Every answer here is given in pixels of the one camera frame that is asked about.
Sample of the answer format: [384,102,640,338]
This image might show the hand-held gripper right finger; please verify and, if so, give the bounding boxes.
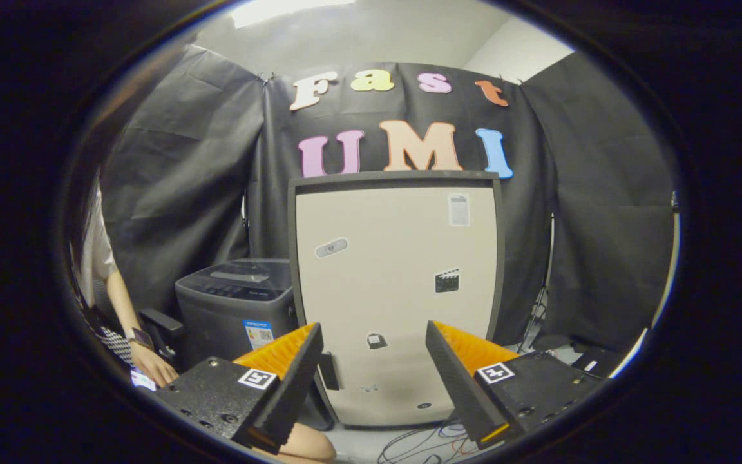
[425,320,604,450]

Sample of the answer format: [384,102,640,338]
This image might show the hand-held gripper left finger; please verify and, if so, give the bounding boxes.
[152,323,324,454]

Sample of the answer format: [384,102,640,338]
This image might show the grey washing machine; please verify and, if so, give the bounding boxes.
[175,259,299,371]

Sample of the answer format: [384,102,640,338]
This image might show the dark washing machine lid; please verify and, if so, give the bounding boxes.
[184,259,292,289]

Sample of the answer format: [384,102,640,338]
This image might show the black tripod stand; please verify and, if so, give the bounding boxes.
[519,216,555,352]

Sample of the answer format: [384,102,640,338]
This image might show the black box with white label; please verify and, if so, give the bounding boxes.
[571,348,623,378]

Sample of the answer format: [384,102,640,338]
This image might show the black office chair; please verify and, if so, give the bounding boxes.
[139,308,185,362]

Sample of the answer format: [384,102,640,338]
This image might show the white panel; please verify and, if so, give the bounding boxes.
[616,329,649,378]

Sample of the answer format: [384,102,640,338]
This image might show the houndstooth patterned cloth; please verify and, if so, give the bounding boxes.
[91,319,135,368]

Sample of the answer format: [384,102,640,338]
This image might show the white pole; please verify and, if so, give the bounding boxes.
[651,190,681,329]

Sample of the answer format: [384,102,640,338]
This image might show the black backdrop cloth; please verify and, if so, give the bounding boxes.
[97,44,680,352]

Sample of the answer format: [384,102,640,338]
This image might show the ceiling light panel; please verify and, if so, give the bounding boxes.
[233,0,356,28]

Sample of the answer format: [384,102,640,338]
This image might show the tangled floor cables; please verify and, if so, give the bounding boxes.
[377,416,475,464]

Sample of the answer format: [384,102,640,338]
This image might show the beige cabinet with dark frame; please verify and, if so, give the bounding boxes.
[287,170,506,429]

